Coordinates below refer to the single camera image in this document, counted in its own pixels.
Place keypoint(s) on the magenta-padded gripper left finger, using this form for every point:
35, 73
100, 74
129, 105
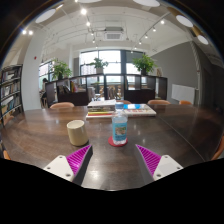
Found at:
71, 163

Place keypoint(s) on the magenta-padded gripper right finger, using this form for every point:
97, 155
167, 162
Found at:
156, 163

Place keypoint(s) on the clear blue-capped water bottle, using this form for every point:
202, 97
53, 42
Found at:
119, 128

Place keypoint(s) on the cream cylindrical cup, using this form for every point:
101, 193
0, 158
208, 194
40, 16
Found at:
77, 133

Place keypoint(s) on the flat round red coaster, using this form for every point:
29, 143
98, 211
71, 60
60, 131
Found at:
111, 142

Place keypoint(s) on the group of orange chairs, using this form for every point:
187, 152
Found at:
61, 105

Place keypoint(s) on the stack of books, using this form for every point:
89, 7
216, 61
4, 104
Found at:
101, 108

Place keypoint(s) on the low dark shelf unit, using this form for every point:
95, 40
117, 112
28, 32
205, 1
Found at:
71, 98

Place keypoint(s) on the white whiteboard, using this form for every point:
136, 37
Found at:
183, 93

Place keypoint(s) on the person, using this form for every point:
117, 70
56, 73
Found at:
44, 91

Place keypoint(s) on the tall dark bookshelf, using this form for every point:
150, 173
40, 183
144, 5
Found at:
10, 93

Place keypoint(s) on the green potted plant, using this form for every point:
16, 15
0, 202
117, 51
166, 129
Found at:
99, 64
144, 63
61, 69

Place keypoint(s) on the white ceiling air conditioner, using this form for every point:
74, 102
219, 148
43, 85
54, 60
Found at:
113, 34

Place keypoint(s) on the group of round ceiling lights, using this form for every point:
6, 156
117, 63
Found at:
184, 20

